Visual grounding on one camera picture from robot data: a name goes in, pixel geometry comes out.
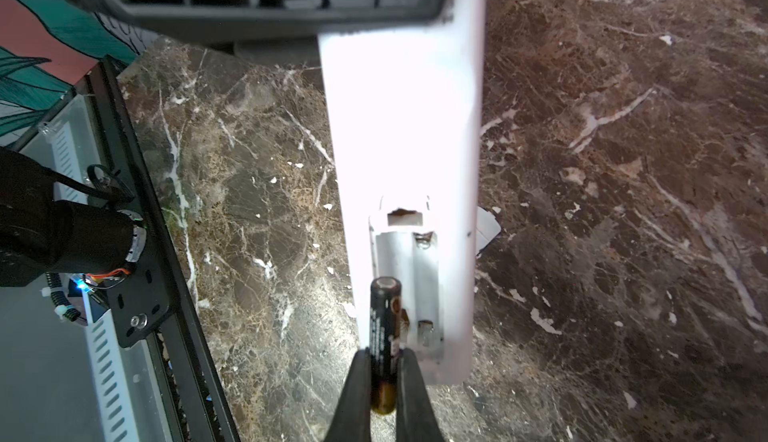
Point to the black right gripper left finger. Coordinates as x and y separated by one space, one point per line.
351 419

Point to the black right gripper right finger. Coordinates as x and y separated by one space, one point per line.
415 418

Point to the black gold AAA battery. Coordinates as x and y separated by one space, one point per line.
384 343

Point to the white remote control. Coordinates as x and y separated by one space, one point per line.
404 108

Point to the white battery cover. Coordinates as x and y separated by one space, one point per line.
487 229

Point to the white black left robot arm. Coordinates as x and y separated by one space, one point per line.
51 223

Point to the white ventilation grille strip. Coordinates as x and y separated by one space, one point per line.
73 147

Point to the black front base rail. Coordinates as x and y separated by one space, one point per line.
152 309

